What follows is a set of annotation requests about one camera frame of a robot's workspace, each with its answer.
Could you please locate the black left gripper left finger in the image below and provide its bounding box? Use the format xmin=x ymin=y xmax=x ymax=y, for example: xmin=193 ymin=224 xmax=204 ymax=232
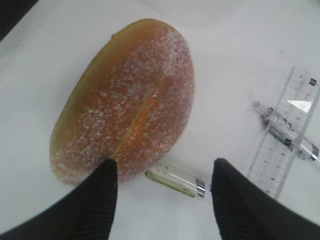
xmin=0 ymin=159 xmax=118 ymax=240

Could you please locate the sugared bread roll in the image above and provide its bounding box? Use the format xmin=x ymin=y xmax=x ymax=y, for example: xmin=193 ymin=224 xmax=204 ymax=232
xmin=49 ymin=19 xmax=195 ymax=185

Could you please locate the yellow clip pen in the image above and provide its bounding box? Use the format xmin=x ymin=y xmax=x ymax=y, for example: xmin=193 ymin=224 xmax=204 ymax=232
xmin=144 ymin=161 xmax=212 ymax=199

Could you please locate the clear plastic ruler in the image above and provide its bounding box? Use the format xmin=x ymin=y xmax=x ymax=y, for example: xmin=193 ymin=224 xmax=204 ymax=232
xmin=247 ymin=67 xmax=320 ymax=200

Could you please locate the black clip pen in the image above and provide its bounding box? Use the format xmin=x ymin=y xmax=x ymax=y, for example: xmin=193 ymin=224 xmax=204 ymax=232
xmin=253 ymin=101 xmax=320 ymax=162

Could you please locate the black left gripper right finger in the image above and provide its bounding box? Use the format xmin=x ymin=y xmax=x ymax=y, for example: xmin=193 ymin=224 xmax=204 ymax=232
xmin=211 ymin=158 xmax=320 ymax=240

